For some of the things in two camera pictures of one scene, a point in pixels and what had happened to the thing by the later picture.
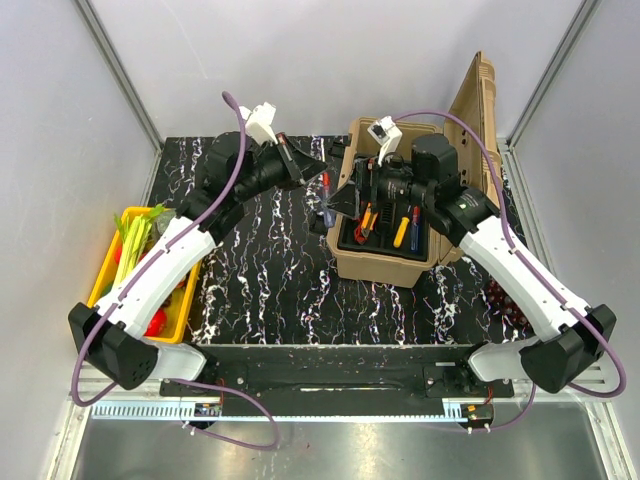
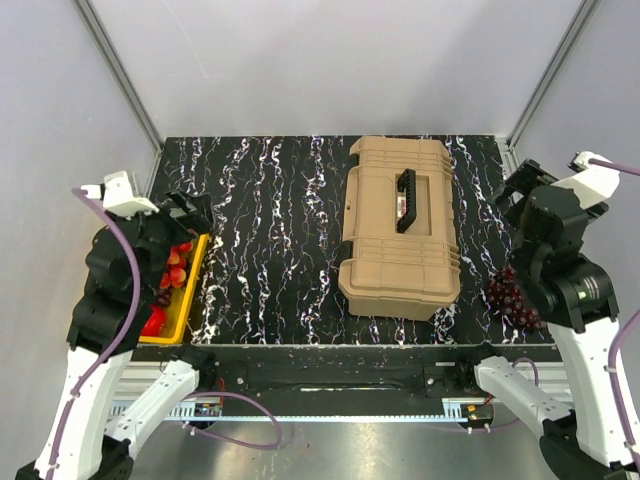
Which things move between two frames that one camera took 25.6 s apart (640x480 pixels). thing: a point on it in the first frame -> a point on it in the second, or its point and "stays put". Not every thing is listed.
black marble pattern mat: (275, 275) stays put
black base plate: (382, 373) stays put
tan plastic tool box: (472, 122) -> (401, 256)
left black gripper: (297, 165) -> (187, 224)
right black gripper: (368, 176) -> (526, 174)
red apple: (158, 324) stays put
